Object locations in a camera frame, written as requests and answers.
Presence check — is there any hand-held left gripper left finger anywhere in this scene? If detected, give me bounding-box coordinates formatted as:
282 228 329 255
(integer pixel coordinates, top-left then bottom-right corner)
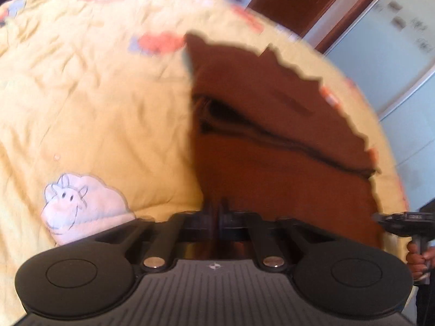
97 199 216 274

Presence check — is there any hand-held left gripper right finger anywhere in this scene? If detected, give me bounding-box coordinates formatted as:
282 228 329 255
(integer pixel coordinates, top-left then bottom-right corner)
218 197 327 273

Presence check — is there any brown knitted garment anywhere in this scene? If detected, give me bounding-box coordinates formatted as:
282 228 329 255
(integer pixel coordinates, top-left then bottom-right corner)
184 33 386 260

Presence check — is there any person's right hand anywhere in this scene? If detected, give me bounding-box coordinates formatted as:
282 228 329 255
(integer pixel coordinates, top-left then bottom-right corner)
406 240 435 279

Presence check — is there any yellow flower print blanket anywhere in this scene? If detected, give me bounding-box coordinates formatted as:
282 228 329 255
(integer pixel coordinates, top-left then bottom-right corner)
0 0 410 326

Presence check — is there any white cabinet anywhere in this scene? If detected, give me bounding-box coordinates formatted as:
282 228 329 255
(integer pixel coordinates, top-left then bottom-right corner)
323 0 435 208

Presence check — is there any brown wooden door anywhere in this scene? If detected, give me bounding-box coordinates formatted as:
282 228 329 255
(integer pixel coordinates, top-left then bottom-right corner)
246 0 399 53

